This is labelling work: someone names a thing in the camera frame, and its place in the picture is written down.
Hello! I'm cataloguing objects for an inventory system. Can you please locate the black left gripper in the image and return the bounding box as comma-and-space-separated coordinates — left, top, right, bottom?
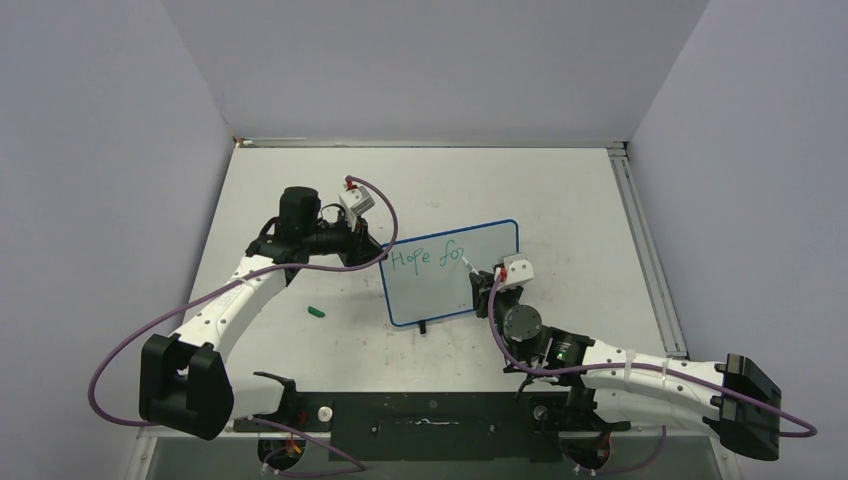
303, 210, 387, 271

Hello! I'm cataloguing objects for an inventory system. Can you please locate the white whiteboard marker pen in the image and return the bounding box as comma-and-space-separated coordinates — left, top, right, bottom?
461, 256, 479, 275

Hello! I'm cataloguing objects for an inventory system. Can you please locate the blue framed whiteboard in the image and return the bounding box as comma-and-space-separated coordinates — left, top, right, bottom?
379, 219, 520, 327

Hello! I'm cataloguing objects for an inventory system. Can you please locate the green marker cap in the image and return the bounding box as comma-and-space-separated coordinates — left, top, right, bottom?
307, 306, 326, 318

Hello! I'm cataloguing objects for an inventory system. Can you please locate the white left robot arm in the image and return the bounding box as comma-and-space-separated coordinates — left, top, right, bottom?
139, 177, 388, 440

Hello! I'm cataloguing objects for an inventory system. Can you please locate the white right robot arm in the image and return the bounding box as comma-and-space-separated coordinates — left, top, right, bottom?
469, 270, 782, 461

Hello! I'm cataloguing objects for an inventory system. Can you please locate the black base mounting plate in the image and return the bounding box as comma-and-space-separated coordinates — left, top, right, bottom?
233, 390, 631, 463

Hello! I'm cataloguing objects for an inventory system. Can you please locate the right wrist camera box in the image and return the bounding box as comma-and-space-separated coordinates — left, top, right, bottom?
498, 253, 535, 290

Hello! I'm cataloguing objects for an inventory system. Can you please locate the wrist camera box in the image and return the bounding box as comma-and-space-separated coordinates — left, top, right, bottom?
338, 186, 375, 224
498, 253, 535, 290

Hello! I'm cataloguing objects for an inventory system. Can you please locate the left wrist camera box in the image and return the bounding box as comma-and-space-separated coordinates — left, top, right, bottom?
338, 186, 375, 224

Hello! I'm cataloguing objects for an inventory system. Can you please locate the aluminium table edge rail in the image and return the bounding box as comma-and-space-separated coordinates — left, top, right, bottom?
236, 137, 626, 150

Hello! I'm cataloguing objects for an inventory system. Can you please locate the aluminium frame rail right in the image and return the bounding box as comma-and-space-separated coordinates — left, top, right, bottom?
607, 143, 689, 358

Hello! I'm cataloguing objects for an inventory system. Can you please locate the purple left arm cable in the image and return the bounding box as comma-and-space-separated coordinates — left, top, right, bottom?
87, 174, 400, 478

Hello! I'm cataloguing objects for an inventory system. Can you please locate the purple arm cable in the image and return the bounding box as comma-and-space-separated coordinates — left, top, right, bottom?
486, 268, 818, 478
87, 174, 400, 478

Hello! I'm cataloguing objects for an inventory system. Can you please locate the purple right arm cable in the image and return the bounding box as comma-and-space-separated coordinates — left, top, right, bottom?
486, 268, 818, 478

